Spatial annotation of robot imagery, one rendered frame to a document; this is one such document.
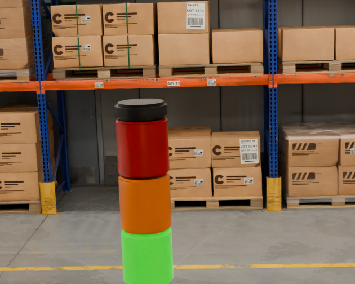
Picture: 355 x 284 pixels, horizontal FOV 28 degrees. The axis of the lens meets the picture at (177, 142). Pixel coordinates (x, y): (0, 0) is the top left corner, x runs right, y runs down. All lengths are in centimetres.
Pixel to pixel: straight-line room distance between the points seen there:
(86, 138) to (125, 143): 912
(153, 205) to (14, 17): 783
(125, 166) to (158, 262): 10
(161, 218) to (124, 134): 9
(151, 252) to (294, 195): 784
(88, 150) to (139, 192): 914
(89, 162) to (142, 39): 231
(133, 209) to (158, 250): 5
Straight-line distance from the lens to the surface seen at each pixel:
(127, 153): 66
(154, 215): 67
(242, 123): 965
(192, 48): 822
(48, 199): 862
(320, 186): 851
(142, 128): 65
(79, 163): 987
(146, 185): 66
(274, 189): 838
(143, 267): 69
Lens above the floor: 243
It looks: 11 degrees down
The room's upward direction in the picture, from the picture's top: 2 degrees counter-clockwise
